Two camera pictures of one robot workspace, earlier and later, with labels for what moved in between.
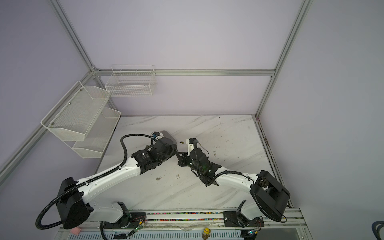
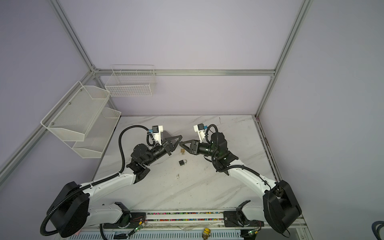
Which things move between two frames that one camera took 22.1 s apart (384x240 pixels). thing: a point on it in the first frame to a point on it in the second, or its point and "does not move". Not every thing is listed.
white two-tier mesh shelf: x=80 y=120 does not move
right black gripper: x=184 y=159 to x=195 y=147
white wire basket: x=128 y=80 does not move
